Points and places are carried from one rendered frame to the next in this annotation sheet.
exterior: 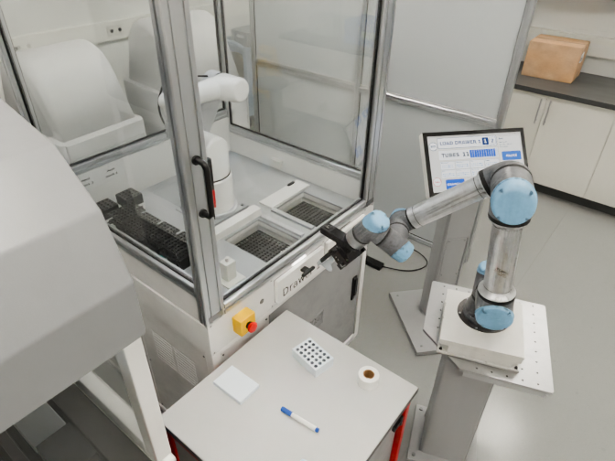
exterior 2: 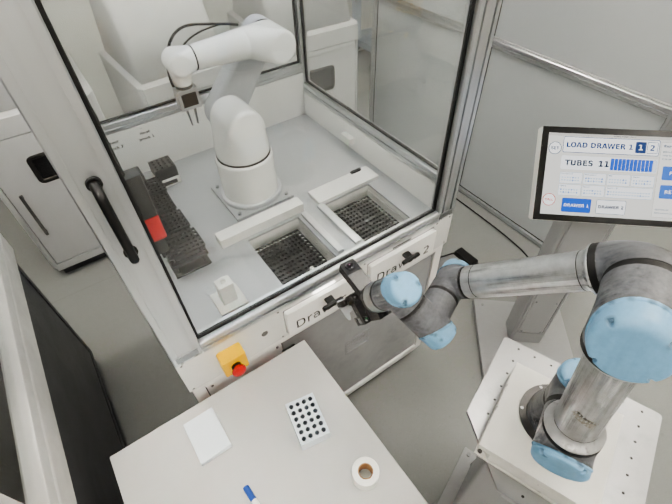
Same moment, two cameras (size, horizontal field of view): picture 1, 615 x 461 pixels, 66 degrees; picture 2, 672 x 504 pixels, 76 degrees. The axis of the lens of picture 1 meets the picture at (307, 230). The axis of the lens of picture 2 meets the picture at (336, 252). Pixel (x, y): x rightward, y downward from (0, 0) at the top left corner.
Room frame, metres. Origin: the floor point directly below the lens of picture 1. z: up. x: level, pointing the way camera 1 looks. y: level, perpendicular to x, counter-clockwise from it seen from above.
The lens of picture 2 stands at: (0.69, -0.27, 1.96)
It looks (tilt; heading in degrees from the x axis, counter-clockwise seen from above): 47 degrees down; 18
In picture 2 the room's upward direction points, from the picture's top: 2 degrees counter-clockwise
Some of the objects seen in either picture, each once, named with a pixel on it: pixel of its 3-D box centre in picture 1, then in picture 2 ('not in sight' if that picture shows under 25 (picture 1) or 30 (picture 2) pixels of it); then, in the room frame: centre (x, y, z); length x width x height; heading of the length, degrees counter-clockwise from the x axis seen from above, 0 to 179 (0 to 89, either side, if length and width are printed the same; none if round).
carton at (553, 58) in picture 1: (555, 58); not in sight; (4.10, -2.04, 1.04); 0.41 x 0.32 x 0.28; 52
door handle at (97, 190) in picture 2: (205, 190); (117, 227); (1.10, 0.28, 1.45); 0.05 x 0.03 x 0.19; 52
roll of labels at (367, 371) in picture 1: (368, 378); (365, 473); (1.02, -0.21, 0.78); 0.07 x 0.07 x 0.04
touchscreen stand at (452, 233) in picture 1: (452, 253); (557, 282); (2.07, -0.80, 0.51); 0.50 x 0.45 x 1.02; 10
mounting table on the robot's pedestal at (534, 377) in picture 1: (481, 340); (549, 442); (1.27, -0.69, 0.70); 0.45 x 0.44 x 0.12; 72
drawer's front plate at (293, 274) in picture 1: (300, 273); (326, 301); (1.45, 0.02, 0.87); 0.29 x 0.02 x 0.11; 142
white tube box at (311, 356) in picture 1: (312, 357); (307, 420); (1.11, -0.03, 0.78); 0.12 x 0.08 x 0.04; 42
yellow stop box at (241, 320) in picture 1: (244, 322); (233, 360); (1.18, 0.21, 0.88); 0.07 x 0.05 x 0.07; 142
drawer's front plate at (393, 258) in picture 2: (345, 238); (402, 257); (1.70, -0.17, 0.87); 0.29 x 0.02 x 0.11; 142
